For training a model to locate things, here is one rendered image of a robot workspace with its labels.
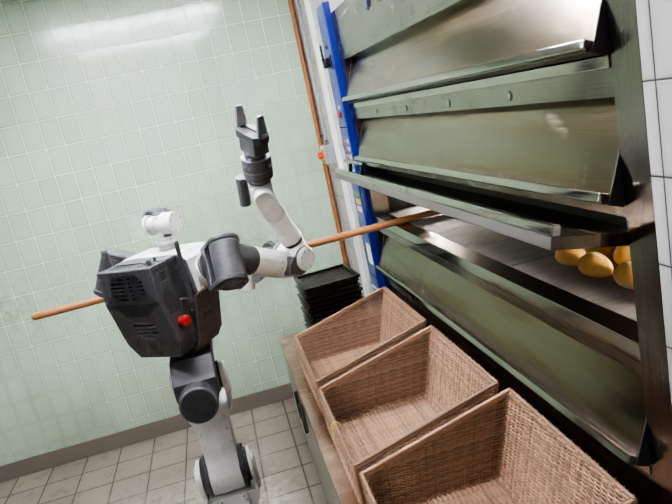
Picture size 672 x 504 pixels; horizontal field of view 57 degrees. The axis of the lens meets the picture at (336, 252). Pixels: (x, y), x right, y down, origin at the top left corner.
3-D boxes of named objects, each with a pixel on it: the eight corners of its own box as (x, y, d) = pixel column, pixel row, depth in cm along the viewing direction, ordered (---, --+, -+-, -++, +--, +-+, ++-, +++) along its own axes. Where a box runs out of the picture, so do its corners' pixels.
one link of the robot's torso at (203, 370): (225, 417, 180) (210, 362, 176) (181, 430, 178) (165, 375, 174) (223, 380, 207) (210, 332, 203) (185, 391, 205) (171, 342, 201)
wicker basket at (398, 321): (396, 338, 297) (385, 284, 291) (440, 383, 243) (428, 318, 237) (299, 366, 289) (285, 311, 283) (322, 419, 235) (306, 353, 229)
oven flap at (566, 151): (362, 160, 280) (368, 116, 277) (620, 206, 108) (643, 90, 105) (353, 159, 279) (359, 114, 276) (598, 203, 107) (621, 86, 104)
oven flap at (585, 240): (335, 177, 279) (377, 176, 283) (550, 251, 107) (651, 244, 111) (334, 172, 278) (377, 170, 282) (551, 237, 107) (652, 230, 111)
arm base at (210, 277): (260, 281, 179) (233, 277, 170) (229, 298, 186) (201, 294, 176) (249, 235, 185) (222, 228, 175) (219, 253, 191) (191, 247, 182)
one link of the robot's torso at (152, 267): (199, 371, 171) (165, 249, 163) (108, 372, 186) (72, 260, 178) (253, 328, 197) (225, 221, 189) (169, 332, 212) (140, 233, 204)
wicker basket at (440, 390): (444, 388, 238) (432, 322, 232) (515, 464, 184) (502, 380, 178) (324, 425, 231) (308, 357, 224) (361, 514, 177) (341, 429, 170)
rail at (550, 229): (334, 172, 278) (339, 172, 279) (551, 237, 107) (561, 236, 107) (334, 167, 278) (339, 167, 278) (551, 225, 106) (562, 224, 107)
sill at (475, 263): (388, 221, 289) (387, 213, 288) (668, 354, 116) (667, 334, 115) (376, 224, 288) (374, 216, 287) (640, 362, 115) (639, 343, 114)
